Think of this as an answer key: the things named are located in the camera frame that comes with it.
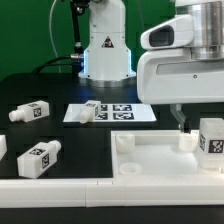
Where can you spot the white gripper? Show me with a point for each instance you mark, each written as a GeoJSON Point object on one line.
{"type": "Point", "coordinates": [172, 77]}

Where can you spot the white square table top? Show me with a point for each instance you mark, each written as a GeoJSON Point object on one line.
{"type": "Point", "coordinates": [162, 154]}

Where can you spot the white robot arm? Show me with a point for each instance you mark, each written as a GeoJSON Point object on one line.
{"type": "Point", "coordinates": [107, 59]}

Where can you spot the white marker sheet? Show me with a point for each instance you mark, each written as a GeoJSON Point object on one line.
{"type": "Point", "coordinates": [115, 113]}

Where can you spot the white front obstacle bar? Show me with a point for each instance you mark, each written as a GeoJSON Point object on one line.
{"type": "Point", "coordinates": [103, 193]}

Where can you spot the white obstacle bar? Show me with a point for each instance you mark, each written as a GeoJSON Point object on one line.
{"type": "Point", "coordinates": [103, 193]}
{"type": "Point", "coordinates": [3, 146]}

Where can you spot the white left obstacle bar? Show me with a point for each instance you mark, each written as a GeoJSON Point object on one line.
{"type": "Point", "coordinates": [3, 146]}

